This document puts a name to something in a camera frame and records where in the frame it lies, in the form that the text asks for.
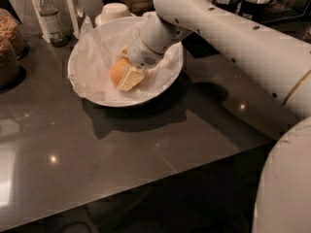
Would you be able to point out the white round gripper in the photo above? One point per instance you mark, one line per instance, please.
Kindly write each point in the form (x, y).
(141, 56)

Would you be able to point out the orange fruit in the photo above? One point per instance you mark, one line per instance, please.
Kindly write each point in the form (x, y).
(116, 71)

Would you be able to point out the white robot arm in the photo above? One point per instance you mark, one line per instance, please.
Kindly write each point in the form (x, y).
(281, 65)

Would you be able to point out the white bowl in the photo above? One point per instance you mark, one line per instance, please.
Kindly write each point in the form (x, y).
(168, 72)

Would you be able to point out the white crumpled paper liner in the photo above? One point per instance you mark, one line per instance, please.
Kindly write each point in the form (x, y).
(94, 62)

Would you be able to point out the white upturned cup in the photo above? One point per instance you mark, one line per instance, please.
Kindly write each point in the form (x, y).
(112, 11)

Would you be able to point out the black rubber mat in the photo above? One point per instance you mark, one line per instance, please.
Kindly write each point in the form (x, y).
(198, 47)

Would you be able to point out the white acrylic sign holder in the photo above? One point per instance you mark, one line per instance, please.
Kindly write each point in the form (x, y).
(71, 14)

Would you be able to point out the glass bottle black cap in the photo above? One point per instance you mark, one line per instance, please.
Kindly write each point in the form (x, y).
(50, 16)

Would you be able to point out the lower cereal jar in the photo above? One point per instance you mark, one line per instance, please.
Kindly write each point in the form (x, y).
(8, 63)

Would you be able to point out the cereal jar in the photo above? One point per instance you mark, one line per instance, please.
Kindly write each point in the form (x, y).
(9, 30)
(8, 63)

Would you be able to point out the upper cereal jar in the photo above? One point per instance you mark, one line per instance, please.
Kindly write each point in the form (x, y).
(9, 30)

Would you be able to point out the black labelled container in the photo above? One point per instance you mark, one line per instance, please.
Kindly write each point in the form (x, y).
(253, 9)

